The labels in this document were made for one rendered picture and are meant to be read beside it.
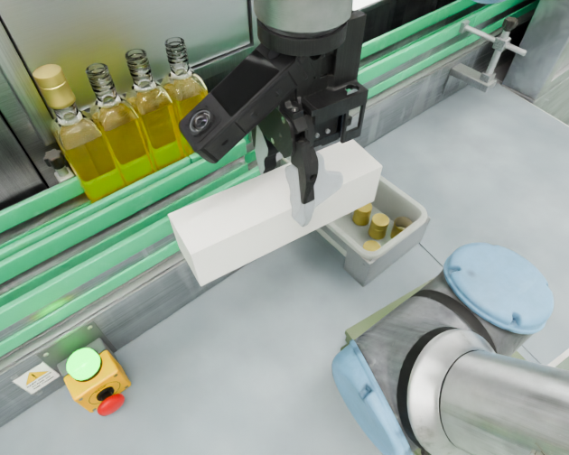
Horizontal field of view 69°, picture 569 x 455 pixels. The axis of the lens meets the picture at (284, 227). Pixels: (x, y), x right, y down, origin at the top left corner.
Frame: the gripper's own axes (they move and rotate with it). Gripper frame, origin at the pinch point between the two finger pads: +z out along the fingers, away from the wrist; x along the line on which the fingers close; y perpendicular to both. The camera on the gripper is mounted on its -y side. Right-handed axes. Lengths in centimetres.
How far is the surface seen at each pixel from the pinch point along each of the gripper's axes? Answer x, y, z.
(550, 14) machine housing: 28, 95, 13
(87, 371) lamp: 5.2, -29.6, 24.2
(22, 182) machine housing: 43, -29, 18
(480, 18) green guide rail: 38, 82, 14
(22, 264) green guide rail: 19.8, -31.0, 14.1
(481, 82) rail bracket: 26, 74, 23
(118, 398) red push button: 1.2, -27.7, 28.9
